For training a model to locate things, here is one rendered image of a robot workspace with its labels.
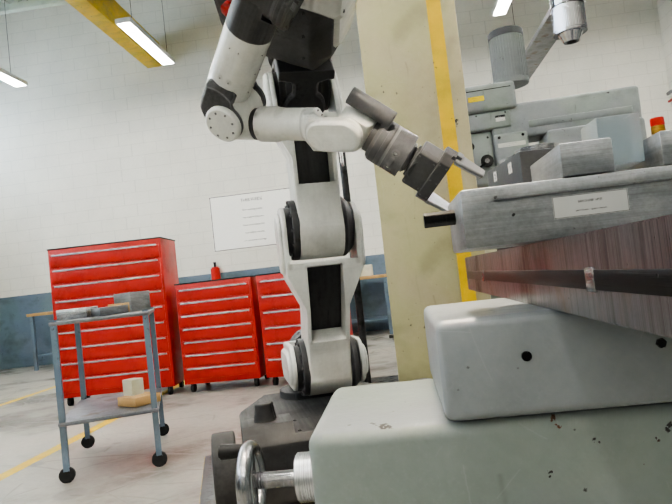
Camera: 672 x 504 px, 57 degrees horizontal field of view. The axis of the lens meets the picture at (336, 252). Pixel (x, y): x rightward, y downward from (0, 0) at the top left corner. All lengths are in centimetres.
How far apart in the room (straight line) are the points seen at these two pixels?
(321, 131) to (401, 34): 167
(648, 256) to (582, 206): 30
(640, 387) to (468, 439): 20
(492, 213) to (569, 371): 20
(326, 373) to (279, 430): 26
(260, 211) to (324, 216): 880
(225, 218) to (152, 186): 136
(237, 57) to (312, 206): 39
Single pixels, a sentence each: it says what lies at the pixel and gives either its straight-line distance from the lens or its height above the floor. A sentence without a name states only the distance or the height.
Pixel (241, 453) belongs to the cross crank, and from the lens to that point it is 94.
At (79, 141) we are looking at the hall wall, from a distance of 1146.
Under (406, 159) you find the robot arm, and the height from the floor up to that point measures 110.
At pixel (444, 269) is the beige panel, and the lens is 264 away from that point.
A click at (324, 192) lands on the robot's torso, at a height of 109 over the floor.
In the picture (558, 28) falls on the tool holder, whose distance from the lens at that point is 99.
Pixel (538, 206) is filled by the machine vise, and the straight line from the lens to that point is 76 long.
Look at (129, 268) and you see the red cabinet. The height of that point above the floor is 120.
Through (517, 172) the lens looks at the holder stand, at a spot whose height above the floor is 106.
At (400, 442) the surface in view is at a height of 69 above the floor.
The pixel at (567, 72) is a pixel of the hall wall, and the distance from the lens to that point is 1073.
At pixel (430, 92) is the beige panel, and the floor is 163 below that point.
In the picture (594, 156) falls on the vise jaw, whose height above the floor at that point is 100.
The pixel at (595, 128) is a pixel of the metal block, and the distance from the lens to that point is 84.
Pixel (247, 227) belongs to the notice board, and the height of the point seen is 189.
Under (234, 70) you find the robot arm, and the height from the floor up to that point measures 130.
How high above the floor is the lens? 89
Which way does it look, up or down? 2 degrees up
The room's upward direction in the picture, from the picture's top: 6 degrees counter-clockwise
